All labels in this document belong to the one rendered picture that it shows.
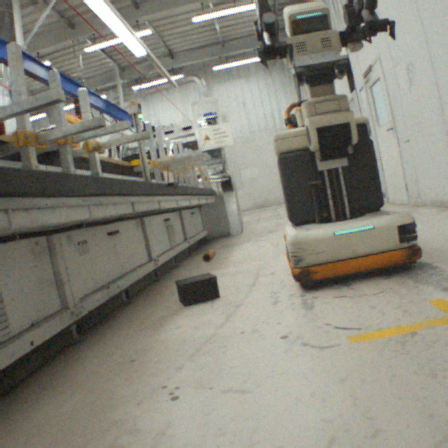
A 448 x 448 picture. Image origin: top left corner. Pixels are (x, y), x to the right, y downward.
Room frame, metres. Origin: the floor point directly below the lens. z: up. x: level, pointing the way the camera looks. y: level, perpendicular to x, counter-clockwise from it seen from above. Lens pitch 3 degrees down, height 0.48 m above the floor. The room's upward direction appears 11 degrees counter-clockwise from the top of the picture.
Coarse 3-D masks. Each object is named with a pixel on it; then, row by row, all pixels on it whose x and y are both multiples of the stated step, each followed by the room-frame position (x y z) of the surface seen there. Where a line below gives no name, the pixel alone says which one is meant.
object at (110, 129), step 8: (104, 128) 1.39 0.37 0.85; (112, 128) 1.39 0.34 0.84; (120, 128) 1.38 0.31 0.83; (128, 128) 1.39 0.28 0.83; (72, 136) 1.41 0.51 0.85; (80, 136) 1.40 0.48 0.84; (88, 136) 1.40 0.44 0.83; (96, 136) 1.40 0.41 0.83; (48, 144) 1.42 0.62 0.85; (40, 152) 1.44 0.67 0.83
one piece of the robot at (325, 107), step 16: (320, 32) 1.72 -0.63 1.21; (336, 32) 1.71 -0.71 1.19; (304, 48) 1.74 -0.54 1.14; (320, 48) 1.73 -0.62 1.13; (336, 48) 1.73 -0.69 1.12; (288, 64) 1.84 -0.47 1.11; (320, 96) 1.77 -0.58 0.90; (336, 96) 1.73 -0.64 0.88; (304, 112) 1.78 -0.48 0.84; (320, 112) 1.75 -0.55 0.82; (336, 112) 1.71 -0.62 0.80; (352, 112) 1.69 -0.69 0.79; (352, 128) 1.70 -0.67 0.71; (352, 144) 1.74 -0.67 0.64
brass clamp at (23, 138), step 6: (18, 132) 1.09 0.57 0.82; (24, 132) 1.10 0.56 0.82; (30, 132) 1.13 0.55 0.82; (12, 138) 1.10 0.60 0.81; (18, 138) 1.10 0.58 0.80; (24, 138) 1.09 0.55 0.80; (30, 138) 1.12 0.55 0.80; (36, 138) 1.16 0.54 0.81; (18, 144) 1.10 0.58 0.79; (24, 144) 1.11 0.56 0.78; (30, 144) 1.12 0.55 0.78; (36, 144) 1.15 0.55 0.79; (36, 150) 1.21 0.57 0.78; (42, 150) 1.22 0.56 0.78
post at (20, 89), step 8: (8, 48) 1.12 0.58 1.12; (16, 48) 1.13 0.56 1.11; (8, 56) 1.12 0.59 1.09; (16, 56) 1.12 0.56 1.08; (16, 64) 1.12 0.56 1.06; (16, 72) 1.12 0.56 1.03; (24, 72) 1.15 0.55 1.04; (16, 80) 1.12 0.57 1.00; (24, 80) 1.15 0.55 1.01; (16, 88) 1.12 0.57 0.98; (24, 88) 1.14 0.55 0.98; (16, 96) 1.12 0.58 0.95; (24, 96) 1.14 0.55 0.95; (16, 120) 1.12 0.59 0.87; (24, 120) 1.12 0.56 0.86; (16, 128) 1.12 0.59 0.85; (24, 128) 1.12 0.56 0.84; (24, 152) 1.12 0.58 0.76; (32, 152) 1.14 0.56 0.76; (24, 160) 1.12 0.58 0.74; (32, 160) 1.13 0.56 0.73
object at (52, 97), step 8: (56, 88) 0.88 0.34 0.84; (32, 96) 0.89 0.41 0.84; (40, 96) 0.89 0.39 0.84; (48, 96) 0.89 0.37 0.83; (56, 96) 0.89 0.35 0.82; (64, 96) 0.91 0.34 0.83; (8, 104) 0.90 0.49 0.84; (16, 104) 0.90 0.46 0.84; (24, 104) 0.90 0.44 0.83; (32, 104) 0.89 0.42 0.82; (40, 104) 0.89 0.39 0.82; (48, 104) 0.90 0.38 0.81; (0, 112) 0.91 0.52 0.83; (8, 112) 0.90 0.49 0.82; (16, 112) 0.90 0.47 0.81; (24, 112) 0.91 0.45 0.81; (0, 120) 0.92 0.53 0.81
